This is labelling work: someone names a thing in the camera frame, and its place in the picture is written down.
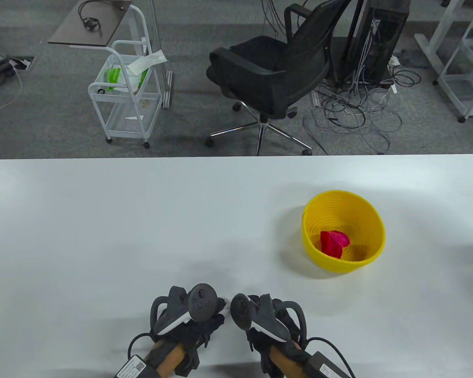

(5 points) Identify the person's right hand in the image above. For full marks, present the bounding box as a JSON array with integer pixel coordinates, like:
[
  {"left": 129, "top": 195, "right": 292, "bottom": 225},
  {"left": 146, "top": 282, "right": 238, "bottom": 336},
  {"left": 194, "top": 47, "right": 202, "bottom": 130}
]
[{"left": 246, "top": 329, "right": 313, "bottom": 371}]

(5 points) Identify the person's left hand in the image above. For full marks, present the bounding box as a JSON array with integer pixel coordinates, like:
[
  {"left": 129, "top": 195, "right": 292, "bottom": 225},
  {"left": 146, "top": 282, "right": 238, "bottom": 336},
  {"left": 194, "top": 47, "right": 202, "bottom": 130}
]
[{"left": 150, "top": 311, "right": 226, "bottom": 351}]

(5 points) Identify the pink sock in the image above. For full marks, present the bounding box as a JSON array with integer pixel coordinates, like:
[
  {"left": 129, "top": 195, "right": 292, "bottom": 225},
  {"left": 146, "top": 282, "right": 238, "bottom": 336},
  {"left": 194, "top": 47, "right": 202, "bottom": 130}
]
[
  {"left": 319, "top": 230, "right": 350, "bottom": 259},
  {"left": 327, "top": 232, "right": 350, "bottom": 248}
]

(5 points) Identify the person's left forearm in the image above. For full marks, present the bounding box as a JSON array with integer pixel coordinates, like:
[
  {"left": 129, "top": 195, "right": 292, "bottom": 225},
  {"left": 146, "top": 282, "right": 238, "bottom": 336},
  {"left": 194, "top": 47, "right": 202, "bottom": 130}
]
[{"left": 154, "top": 343, "right": 184, "bottom": 376}]

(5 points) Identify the person's right forearm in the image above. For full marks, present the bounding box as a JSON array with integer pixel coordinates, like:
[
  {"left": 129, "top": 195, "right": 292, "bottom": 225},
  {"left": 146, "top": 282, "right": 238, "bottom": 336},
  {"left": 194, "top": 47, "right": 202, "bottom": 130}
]
[{"left": 268, "top": 345, "right": 306, "bottom": 378}]

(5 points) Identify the grey white hand controller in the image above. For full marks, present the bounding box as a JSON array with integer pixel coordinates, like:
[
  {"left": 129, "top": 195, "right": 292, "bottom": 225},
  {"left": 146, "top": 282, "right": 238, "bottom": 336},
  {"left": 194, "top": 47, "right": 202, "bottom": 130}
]
[
  {"left": 150, "top": 283, "right": 218, "bottom": 335},
  {"left": 231, "top": 293, "right": 308, "bottom": 343}
]

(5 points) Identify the black labelled wrist box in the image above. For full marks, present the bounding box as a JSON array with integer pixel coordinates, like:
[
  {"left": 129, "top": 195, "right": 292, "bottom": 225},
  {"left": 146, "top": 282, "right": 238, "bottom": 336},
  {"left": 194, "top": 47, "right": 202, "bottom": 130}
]
[
  {"left": 304, "top": 337, "right": 355, "bottom": 378},
  {"left": 112, "top": 335, "right": 158, "bottom": 378}
]

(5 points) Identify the yellow woven basket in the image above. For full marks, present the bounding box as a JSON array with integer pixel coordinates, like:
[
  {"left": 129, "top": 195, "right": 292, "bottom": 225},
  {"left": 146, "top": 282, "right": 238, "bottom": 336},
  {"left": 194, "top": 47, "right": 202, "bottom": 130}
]
[{"left": 302, "top": 190, "right": 386, "bottom": 274}]

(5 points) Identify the white rolling cart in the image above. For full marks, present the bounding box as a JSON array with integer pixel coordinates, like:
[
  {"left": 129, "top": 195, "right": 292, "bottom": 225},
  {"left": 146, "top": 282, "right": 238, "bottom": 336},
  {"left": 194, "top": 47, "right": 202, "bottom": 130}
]
[{"left": 88, "top": 39, "right": 163, "bottom": 149}]

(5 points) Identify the grey metal stand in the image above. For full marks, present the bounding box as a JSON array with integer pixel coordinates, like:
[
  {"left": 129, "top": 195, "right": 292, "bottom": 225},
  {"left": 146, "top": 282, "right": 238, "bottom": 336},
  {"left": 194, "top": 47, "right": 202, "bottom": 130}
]
[{"left": 148, "top": 0, "right": 174, "bottom": 109}]

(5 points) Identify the black office chair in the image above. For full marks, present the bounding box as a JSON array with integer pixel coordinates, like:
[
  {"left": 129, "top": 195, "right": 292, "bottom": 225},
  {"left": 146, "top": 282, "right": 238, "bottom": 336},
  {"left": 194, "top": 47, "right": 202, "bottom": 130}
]
[{"left": 204, "top": 0, "right": 357, "bottom": 156}]

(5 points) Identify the green white packet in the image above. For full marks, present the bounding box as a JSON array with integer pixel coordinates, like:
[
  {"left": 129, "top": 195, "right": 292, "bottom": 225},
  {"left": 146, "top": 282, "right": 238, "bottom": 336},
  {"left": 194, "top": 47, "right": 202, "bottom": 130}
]
[{"left": 104, "top": 68, "right": 150, "bottom": 93}]

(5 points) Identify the white cloth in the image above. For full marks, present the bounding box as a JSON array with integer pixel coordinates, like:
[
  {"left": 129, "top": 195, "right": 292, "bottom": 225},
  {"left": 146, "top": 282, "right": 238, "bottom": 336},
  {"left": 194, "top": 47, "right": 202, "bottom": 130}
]
[{"left": 127, "top": 50, "right": 168, "bottom": 75}]

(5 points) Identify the white metal rack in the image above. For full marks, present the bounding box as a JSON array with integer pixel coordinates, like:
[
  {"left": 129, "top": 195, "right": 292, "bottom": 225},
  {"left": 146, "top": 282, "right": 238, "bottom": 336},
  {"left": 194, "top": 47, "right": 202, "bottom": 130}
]
[{"left": 438, "top": 0, "right": 473, "bottom": 122}]

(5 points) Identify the white power strip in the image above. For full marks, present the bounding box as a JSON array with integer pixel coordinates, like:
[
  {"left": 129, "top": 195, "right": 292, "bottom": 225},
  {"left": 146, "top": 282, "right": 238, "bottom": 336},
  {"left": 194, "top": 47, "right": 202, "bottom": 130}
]
[{"left": 387, "top": 55, "right": 401, "bottom": 94}]

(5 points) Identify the floor socket box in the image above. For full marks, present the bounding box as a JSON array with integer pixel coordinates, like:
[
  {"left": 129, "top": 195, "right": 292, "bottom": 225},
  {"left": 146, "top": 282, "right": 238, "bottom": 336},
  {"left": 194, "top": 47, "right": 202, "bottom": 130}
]
[{"left": 8, "top": 55, "right": 36, "bottom": 71}]

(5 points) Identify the brown top side table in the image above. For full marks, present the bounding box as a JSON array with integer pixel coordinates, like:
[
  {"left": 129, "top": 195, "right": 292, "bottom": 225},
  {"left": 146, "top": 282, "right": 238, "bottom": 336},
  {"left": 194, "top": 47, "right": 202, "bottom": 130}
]
[{"left": 47, "top": 0, "right": 148, "bottom": 52}]

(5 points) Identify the black computer tower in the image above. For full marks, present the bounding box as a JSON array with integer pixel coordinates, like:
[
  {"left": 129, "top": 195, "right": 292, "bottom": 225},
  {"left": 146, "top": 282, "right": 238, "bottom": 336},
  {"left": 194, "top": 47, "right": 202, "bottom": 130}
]
[{"left": 341, "top": 0, "right": 411, "bottom": 85}]

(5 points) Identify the tangle of cables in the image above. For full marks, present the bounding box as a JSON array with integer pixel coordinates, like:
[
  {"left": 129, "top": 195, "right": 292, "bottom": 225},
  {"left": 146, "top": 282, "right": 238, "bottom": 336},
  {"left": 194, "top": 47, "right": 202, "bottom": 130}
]
[{"left": 303, "top": 55, "right": 421, "bottom": 155}]

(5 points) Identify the white cable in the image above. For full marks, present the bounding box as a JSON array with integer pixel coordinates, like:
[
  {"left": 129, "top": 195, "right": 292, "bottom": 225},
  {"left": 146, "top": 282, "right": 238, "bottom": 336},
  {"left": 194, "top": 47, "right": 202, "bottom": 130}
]
[{"left": 0, "top": 67, "right": 23, "bottom": 113}]

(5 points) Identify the black coiled cable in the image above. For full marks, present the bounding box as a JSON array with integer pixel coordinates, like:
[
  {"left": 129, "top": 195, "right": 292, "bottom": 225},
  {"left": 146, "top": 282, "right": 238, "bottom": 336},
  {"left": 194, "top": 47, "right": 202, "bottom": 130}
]
[{"left": 78, "top": 0, "right": 102, "bottom": 32}]

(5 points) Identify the white desk frame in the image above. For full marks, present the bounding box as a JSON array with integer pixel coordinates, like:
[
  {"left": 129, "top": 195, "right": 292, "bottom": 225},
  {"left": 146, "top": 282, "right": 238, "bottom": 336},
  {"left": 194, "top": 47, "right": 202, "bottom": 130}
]
[{"left": 414, "top": 0, "right": 473, "bottom": 85}]

